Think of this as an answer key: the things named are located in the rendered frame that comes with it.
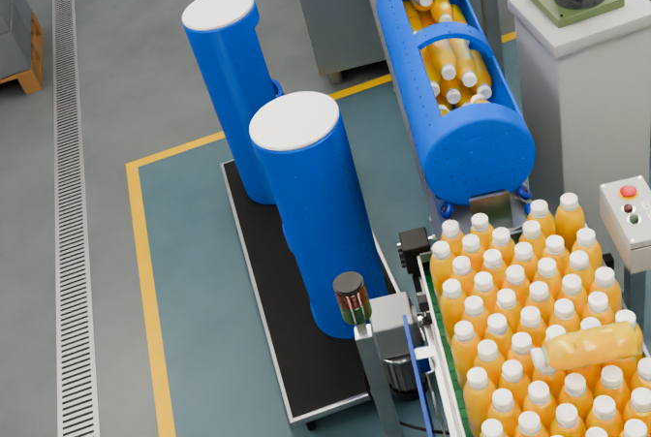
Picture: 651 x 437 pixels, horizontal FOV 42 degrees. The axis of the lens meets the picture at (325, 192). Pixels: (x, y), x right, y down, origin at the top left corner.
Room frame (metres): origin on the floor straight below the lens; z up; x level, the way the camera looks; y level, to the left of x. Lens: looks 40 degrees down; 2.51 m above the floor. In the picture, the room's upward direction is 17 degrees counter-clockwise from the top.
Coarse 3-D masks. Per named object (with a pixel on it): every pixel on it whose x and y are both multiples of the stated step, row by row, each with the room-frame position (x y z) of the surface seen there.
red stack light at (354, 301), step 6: (336, 294) 1.18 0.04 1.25; (360, 294) 1.17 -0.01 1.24; (366, 294) 1.18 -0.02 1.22; (342, 300) 1.17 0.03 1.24; (348, 300) 1.16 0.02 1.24; (354, 300) 1.16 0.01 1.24; (360, 300) 1.16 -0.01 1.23; (342, 306) 1.17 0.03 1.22; (348, 306) 1.16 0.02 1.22; (354, 306) 1.16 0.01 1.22
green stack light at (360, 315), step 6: (366, 300) 1.17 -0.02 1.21; (360, 306) 1.16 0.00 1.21; (366, 306) 1.17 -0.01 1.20; (342, 312) 1.18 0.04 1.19; (348, 312) 1.17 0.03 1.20; (354, 312) 1.16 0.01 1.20; (360, 312) 1.16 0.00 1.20; (366, 312) 1.17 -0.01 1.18; (348, 318) 1.17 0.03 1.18; (354, 318) 1.16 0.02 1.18; (360, 318) 1.16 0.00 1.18; (366, 318) 1.16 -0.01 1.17; (354, 324) 1.16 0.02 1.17; (360, 324) 1.16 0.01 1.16
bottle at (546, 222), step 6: (528, 216) 1.42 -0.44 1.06; (534, 216) 1.40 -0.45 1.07; (540, 216) 1.39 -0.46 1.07; (546, 216) 1.40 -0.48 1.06; (552, 216) 1.40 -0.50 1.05; (540, 222) 1.39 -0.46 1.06; (546, 222) 1.39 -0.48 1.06; (552, 222) 1.39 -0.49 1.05; (546, 228) 1.38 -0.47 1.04; (552, 228) 1.38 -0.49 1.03; (546, 234) 1.38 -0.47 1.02; (552, 234) 1.38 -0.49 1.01
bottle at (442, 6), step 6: (438, 0) 2.36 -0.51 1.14; (444, 0) 2.35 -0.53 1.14; (438, 6) 2.33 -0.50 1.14; (444, 6) 2.32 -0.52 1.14; (450, 6) 2.33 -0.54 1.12; (432, 12) 2.33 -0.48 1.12; (438, 12) 2.31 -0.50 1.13; (444, 12) 2.30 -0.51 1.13; (450, 12) 2.30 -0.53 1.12; (438, 18) 2.30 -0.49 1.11
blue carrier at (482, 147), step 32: (384, 0) 2.39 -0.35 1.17; (384, 32) 2.30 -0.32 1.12; (448, 32) 2.02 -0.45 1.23; (480, 32) 2.13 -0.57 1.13; (416, 64) 1.95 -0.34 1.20; (416, 96) 1.84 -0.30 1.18; (512, 96) 1.79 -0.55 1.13; (416, 128) 1.76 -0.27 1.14; (448, 128) 1.62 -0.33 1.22; (480, 128) 1.61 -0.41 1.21; (512, 128) 1.60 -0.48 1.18; (448, 160) 1.61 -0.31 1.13; (480, 160) 1.61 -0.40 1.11; (512, 160) 1.60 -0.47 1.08; (448, 192) 1.62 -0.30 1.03; (480, 192) 1.61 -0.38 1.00
